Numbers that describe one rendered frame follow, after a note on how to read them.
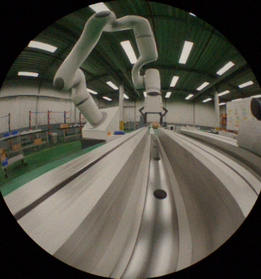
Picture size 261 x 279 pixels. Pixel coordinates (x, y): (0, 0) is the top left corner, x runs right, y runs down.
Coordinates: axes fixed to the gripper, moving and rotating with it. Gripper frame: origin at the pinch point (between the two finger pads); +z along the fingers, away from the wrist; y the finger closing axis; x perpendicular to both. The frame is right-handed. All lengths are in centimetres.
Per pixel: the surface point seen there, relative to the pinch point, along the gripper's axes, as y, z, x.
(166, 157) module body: -2.2, 6.6, 33.0
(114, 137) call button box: 13.1, 5.6, 21.7
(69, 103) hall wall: 737, -213, -434
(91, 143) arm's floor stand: 39.6, 14.1, 4.5
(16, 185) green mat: 24, 11, 52
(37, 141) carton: 468, 57, -48
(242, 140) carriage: -13.8, 1.7, 38.7
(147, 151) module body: 1.4, 6.6, 30.8
